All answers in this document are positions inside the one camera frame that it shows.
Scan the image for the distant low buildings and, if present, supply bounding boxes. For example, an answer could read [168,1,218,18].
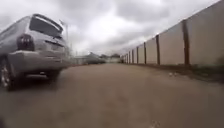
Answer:
[70,52,123,66]

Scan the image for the brown dirt road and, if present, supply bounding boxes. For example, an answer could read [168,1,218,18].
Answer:
[0,63,224,128]

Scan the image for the silver car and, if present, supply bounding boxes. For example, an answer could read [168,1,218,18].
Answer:
[0,13,71,92]

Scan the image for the weedy roadside strip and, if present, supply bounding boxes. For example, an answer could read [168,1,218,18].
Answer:
[133,62,224,84]

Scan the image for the long beige panelled wall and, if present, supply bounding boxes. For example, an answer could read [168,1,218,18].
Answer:
[120,0,224,67]

